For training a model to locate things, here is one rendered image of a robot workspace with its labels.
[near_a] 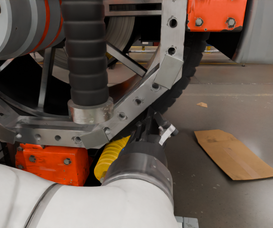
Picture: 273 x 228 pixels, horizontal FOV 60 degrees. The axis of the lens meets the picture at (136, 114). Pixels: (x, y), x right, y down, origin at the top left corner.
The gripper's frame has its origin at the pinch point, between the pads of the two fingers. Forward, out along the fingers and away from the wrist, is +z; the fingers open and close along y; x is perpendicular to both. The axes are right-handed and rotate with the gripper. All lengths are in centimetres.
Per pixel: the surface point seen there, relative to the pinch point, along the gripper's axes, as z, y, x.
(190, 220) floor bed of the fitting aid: 26, -28, -50
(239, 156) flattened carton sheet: 88, -7, -81
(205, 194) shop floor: 51, -27, -63
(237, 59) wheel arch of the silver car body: 7.2, 20.9, -4.5
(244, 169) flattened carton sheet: 74, -8, -80
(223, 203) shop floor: 46, -21, -68
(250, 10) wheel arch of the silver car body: 7.1, 28.3, 1.6
